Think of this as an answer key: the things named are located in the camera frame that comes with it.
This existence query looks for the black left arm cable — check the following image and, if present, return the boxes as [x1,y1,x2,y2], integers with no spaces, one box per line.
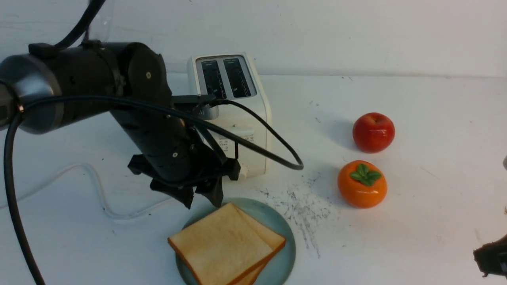
[3,0,305,285]

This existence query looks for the red apple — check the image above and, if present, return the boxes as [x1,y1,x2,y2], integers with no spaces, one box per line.
[353,112,395,153]

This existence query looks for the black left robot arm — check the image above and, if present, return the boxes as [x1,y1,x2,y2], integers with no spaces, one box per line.
[1,43,240,209]

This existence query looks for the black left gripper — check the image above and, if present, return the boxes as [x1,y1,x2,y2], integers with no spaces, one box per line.
[128,119,241,209]

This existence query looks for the toast slice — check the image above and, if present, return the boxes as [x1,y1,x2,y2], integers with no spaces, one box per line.
[234,205,286,285]
[167,203,273,285]

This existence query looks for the white two-slot toaster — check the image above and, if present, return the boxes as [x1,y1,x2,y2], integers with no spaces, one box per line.
[187,53,272,181]

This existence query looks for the white toaster power cord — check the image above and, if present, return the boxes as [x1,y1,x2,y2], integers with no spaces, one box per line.
[0,162,175,220]

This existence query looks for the orange persimmon with green leaf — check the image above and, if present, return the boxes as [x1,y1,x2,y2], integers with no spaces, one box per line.
[337,160,388,209]

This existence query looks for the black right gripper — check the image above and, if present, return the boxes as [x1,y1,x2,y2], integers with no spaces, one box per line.
[473,235,507,277]

